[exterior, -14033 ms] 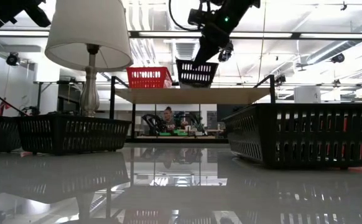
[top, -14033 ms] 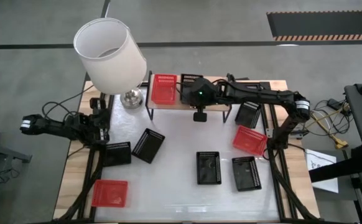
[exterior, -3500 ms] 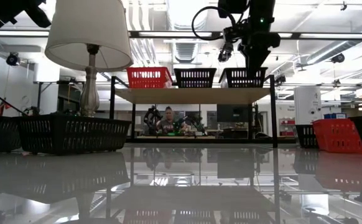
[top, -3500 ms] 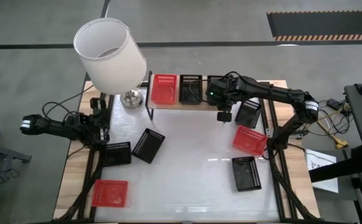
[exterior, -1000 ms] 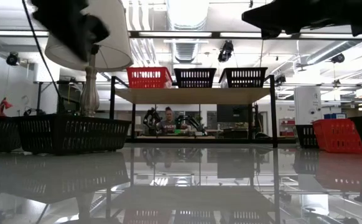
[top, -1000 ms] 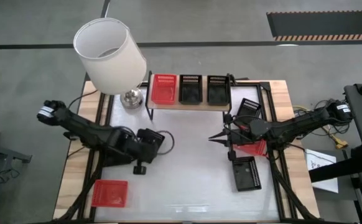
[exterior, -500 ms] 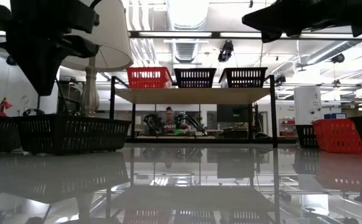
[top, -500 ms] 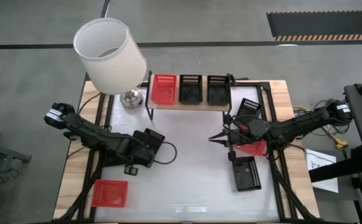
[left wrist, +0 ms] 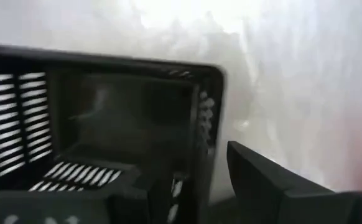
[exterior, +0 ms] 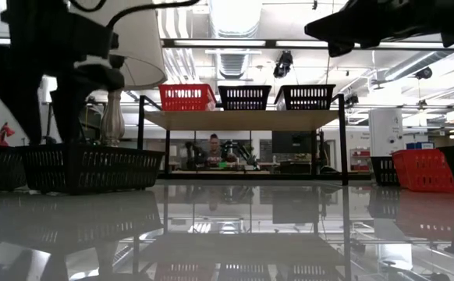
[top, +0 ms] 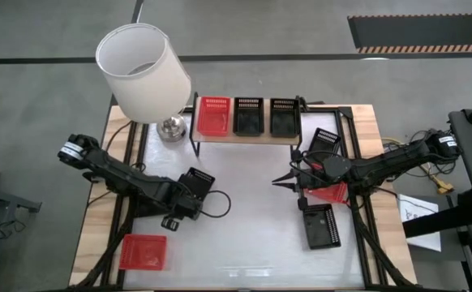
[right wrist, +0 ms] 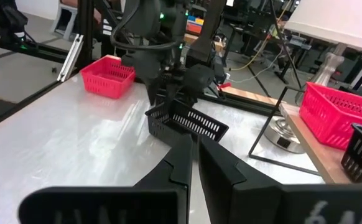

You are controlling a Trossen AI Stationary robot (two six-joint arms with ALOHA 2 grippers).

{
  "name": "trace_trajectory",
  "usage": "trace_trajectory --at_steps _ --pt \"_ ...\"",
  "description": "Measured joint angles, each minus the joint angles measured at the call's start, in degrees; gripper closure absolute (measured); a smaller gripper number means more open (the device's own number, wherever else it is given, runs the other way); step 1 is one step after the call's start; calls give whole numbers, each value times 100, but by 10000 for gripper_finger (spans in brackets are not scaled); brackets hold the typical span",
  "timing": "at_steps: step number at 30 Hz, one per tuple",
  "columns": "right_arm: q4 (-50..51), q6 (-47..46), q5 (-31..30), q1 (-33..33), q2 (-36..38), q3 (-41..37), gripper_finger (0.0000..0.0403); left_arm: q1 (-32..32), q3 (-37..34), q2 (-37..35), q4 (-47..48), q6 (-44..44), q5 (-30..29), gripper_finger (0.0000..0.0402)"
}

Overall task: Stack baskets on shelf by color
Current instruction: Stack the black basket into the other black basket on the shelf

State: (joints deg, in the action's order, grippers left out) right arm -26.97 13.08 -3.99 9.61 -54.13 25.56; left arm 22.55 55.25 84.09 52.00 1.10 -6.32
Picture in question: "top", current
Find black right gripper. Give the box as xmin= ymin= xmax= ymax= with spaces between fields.
xmin=271 ymin=160 xmax=345 ymax=193

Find red plastic perforated basket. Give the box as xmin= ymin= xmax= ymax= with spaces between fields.
xmin=118 ymin=233 xmax=169 ymax=272
xmin=303 ymin=161 xmax=350 ymax=205
xmin=196 ymin=95 xmax=232 ymax=137

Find wooden shelf black metal legs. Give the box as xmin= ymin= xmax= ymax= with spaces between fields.
xmin=190 ymin=92 xmax=304 ymax=161

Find white glossy table mat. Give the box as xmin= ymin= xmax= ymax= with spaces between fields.
xmin=122 ymin=108 xmax=366 ymax=290

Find white shade silver table lamp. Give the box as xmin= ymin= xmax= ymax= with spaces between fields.
xmin=95 ymin=23 xmax=192 ymax=144

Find white paper sheet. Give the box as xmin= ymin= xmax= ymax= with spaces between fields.
xmin=397 ymin=193 xmax=443 ymax=253

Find gray black side cart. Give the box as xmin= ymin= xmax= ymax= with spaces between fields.
xmin=401 ymin=99 xmax=472 ymax=292

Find gray metal desk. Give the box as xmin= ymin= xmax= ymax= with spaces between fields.
xmin=0 ymin=181 xmax=42 ymax=292

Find black mat hazard stripe edge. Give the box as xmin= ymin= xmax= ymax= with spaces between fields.
xmin=347 ymin=13 xmax=472 ymax=55

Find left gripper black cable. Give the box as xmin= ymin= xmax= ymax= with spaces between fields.
xmin=200 ymin=189 xmax=233 ymax=219

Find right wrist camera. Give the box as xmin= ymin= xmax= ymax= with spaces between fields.
xmin=323 ymin=156 xmax=353 ymax=179

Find black aluminium table frame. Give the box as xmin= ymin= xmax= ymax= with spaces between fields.
xmin=71 ymin=103 xmax=414 ymax=290

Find thin black cable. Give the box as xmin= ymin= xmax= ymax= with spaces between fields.
xmin=105 ymin=119 xmax=135 ymax=151

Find yellow cable with connector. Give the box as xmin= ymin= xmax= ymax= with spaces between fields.
xmin=381 ymin=137 xmax=456 ymax=195

